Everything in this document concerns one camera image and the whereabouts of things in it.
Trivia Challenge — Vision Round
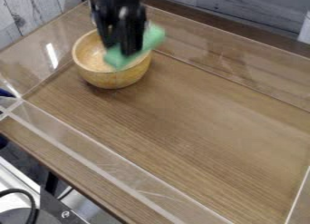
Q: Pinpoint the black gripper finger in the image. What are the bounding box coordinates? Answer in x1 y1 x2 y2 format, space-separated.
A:
94 15 118 48
120 19 145 56

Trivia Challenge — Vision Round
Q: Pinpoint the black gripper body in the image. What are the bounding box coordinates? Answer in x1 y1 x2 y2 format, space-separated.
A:
88 0 146 28

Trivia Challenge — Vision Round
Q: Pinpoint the green rectangular block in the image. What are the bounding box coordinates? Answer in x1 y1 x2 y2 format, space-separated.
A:
102 23 165 71

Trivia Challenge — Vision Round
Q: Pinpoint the brown wooden bowl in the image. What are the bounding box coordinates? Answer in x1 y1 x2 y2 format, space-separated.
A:
70 29 150 89

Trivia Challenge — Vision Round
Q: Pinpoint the black table leg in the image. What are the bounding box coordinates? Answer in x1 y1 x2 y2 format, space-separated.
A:
45 172 58 195

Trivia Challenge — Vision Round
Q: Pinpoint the clear acrylic tray enclosure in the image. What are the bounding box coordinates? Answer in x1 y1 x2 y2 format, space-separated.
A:
0 0 310 224

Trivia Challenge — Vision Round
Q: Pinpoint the black metal bracket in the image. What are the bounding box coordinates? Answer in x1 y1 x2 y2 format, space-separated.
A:
36 190 89 224

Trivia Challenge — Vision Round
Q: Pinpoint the black cable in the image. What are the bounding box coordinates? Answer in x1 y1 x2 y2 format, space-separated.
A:
0 188 38 224

